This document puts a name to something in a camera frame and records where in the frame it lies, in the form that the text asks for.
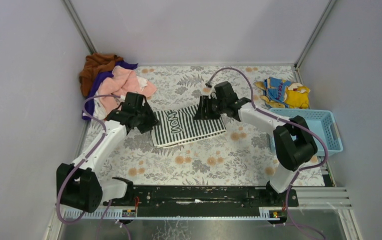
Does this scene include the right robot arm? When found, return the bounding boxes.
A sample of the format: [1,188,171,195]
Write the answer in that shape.
[194,81,318,194]

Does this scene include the green white striped towel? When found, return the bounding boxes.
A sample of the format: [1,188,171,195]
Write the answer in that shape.
[151,105,226,148]

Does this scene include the floral table cloth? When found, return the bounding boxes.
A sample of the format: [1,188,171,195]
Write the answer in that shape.
[88,65,326,187]

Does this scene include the pink towel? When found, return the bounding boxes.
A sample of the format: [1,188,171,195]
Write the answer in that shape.
[97,66,157,98]

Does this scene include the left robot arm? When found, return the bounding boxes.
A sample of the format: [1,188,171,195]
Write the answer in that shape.
[56,92,159,213]

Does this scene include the purple cable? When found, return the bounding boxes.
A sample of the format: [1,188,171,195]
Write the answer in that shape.
[205,67,329,240]
[55,94,125,240]

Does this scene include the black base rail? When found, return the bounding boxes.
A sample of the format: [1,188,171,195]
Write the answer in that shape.
[112,185,299,218]

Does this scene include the blue yellow cartoon towel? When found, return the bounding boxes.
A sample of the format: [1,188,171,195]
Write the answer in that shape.
[254,77,310,109]

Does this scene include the light blue plastic basket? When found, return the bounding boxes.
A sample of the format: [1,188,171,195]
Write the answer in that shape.
[270,108,343,156]

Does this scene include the brown towel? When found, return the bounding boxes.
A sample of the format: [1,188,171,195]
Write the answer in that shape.
[79,53,123,97]

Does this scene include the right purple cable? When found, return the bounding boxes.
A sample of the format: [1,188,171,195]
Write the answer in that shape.
[205,67,329,240]

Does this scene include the purple towel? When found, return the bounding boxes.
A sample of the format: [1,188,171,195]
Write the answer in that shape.
[85,60,138,115]

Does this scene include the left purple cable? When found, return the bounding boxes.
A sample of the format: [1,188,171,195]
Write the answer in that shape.
[55,94,125,240]

